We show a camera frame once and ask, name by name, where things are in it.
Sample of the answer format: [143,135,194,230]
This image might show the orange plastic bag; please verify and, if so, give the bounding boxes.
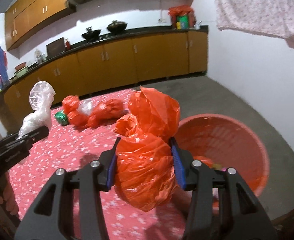
[87,99,126,128]
[114,87,180,212]
[62,95,93,129]

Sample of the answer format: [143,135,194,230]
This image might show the clear plastic bag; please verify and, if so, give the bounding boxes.
[18,81,55,139]

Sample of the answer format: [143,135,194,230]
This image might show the orange plastic bag right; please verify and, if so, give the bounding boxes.
[87,99,126,128]

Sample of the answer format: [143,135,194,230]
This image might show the green plastic bag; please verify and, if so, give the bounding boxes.
[54,110,69,126]

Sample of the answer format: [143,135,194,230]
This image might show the upper kitchen cabinets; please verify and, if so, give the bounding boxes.
[5,0,76,50]

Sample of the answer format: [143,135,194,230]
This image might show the pink floral hanging cloth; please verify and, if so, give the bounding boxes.
[215,0,294,48]

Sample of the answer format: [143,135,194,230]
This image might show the red plastic basket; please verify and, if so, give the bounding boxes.
[174,113,270,197]

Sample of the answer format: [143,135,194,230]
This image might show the clear jar on counter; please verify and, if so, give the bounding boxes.
[34,49,46,64]

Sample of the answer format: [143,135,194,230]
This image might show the kitchen cabinets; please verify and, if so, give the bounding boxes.
[5,0,76,50]
[0,25,209,133]

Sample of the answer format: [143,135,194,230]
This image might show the lower kitchen cabinets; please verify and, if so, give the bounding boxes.
[0,25,209,133]

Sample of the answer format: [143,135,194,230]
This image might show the orange plastic bag top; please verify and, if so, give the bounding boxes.
[62,95,93,129]

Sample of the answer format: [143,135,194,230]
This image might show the red floral tablecloth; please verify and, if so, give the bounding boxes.
[8,87,220,240]

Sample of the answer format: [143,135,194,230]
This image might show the black wok left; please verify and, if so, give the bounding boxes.
[81,27,101,42]

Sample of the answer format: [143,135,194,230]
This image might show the black wok with lid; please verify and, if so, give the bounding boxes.
[106,20,127,35]

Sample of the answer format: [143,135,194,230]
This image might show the dark cutting board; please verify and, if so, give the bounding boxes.
[46,37,65,59]

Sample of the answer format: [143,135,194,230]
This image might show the red bag with groceries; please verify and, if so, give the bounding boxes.
[168,5,196,30]

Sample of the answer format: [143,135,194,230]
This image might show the stacked bowls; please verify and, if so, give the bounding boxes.
[14,62,28,78]

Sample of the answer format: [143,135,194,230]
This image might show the white mug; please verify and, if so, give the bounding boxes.
[194,21,202,30]

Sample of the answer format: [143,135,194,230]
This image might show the orange plastic bag front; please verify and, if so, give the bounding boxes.
[114,87,180,212]

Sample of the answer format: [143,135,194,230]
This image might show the person's left hand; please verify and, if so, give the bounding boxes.
[0,172,19,217]

